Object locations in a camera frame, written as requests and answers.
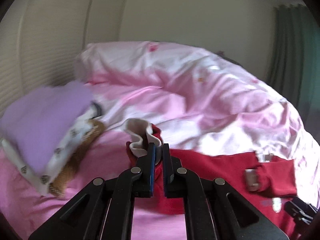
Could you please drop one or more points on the white patterned folded garment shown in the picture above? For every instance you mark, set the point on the white patterned folded garment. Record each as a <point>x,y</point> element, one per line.
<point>60,156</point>

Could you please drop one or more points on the pink floral duvet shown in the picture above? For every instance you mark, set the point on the pink floral duvet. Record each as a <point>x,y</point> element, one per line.
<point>199,101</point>

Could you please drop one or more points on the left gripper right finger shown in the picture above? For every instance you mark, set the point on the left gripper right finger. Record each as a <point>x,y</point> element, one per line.
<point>171,179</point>

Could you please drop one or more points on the green curtain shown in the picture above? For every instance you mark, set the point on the green curtain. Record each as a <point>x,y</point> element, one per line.
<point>294,71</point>

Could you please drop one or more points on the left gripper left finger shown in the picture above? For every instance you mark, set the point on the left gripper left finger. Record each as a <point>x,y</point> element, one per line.
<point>145,182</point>

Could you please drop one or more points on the folded purple garment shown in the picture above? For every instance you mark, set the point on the folded purple garment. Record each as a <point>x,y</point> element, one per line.
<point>37,122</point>

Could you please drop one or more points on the brown knit garment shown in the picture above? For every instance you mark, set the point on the brown knit garment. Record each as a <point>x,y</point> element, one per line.
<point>59,184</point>

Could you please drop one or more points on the white louvered wardrobe doors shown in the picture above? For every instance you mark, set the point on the white louvered wardrobe doors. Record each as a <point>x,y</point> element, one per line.
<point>41,38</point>

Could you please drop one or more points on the red knit sweater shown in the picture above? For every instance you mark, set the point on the red knit sweater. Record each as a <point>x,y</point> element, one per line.
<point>275,179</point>

